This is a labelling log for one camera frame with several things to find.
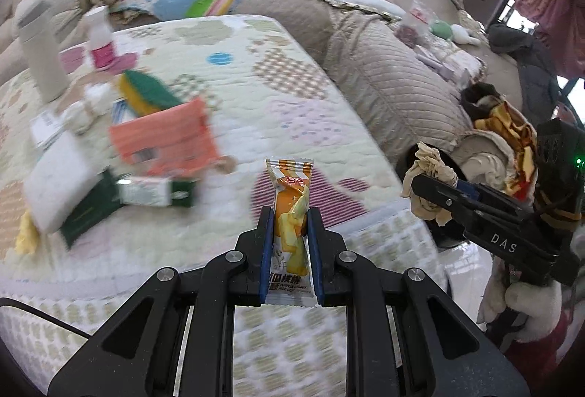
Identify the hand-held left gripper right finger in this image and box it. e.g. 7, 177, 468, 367
307, 209, 533, 397

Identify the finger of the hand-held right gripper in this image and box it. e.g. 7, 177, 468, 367
456, 179, 531, 211
402, 174, 486, 239

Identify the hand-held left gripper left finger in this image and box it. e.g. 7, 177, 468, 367
48, 206, 275, 397

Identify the beige tissue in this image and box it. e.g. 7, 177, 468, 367
408, 142, 459, 226

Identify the black trash bin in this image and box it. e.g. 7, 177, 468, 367
395, 82, 541, 250

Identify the orange white snack packet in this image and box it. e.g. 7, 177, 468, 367
266, 157, 317, 307

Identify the white box with blue stripes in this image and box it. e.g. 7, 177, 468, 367
111, 100, 133, 124

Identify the person's right forearm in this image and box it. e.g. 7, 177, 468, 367
509, 314, 577, 385

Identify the person's right hand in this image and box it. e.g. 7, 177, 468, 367
478, 269, 564, 344

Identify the cream plastic bag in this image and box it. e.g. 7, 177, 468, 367
456, 131, 509, 184

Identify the yellow red wrapper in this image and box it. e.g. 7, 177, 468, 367
473, 101, 539, 197

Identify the dark grey jacket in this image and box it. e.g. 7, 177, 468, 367
489, 24, 561, 124

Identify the white green box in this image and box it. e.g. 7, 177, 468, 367
116, 175, 200, 208

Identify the orange box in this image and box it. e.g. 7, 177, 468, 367
109, 98, 220, 177

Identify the green white plush toy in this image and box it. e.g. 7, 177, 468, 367
430, 20, 481, 46

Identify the patchwork quilted table cover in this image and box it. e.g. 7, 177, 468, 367
0, 15, 451, 397

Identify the clear plastic bag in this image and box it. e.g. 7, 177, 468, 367
395, 0, 435, 51

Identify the dark green box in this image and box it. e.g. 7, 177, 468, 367
61, 169, 122, 250

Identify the green yellow sponge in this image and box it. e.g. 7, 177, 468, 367
118, 69, 182, 117

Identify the pink hanging garment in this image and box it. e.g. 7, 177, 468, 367
516, 0, 585, 80

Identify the crumpled white tissue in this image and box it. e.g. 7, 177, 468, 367
61, 84, 113, 133

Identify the yellow packet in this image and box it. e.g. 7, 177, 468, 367
15, 212, 40, 256

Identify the white bottle with pink label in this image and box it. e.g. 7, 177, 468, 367
83, 6, 118, 69

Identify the white thermos bottle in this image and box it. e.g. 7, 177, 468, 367
14, 0, 70, 102

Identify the black cable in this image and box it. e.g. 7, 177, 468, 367
0, 296, 92, 339

